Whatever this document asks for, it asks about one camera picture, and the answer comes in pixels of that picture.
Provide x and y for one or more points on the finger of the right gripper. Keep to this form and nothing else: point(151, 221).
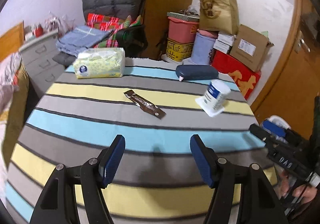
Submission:
point(273, 129)
point(261, 134)

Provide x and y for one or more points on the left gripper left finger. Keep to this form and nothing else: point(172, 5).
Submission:
point(57, 201)

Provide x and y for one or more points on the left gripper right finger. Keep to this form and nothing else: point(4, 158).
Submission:
point(258, 200)

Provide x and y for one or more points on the white blue yogurt cup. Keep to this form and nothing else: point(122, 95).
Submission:
point(213, 99)

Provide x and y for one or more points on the brown snack wrapper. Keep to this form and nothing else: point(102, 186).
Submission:
point(145, 105)

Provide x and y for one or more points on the white trash bin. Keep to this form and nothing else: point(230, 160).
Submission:
point(278, 121)

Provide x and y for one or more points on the person's right hand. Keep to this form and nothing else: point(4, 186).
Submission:
point(308, 193)

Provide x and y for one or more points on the wooden door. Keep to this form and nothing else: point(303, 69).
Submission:
point(294, 83)

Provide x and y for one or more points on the red gift box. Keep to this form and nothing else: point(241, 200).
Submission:
point(244, 78)

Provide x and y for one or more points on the open cardboard box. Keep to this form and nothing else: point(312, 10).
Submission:
point(250, 48)

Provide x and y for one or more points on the navy glasses case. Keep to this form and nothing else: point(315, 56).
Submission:
point(191, 72)

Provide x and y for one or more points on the small white boxes stack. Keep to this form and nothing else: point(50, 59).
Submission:
point(224, 42)

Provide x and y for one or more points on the striped tablecloth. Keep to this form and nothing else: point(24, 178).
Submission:
point(157, 180)

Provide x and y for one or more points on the lavender cylindrical container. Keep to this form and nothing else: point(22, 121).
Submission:
point(203, 47)

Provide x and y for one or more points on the dark hanging bag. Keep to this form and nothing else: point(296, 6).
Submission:
point(310, 26)

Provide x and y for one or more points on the yellow patterned box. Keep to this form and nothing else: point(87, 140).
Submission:
point(178, 51)

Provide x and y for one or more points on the brown paper bag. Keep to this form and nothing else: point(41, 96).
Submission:
point(219, 15)

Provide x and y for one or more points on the pink plastic bin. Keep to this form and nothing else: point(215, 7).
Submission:
point(182, 31)

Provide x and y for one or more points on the floral bed quilt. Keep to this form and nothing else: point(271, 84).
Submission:
point(9, 83)

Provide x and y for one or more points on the yellow tissue pack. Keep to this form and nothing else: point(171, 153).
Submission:
point(100, 63)

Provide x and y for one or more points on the grey drawer cabinet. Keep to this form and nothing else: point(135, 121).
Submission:
point(37, 56)

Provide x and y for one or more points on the wooden headboard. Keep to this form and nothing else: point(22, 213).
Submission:
point(11, 41)

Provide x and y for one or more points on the folded blue cloth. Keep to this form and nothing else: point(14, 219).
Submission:
point(80, 39)

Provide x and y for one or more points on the red cup on cabinet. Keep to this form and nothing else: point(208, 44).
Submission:
point(38, 31)

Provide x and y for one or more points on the red plaid blanket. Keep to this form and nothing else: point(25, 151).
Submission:
point(111, 24)

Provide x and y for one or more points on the grey padded chair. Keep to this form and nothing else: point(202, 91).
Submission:
point(133, 39)

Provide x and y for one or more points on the silver door handle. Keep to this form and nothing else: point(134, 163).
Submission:
point(300, 43)

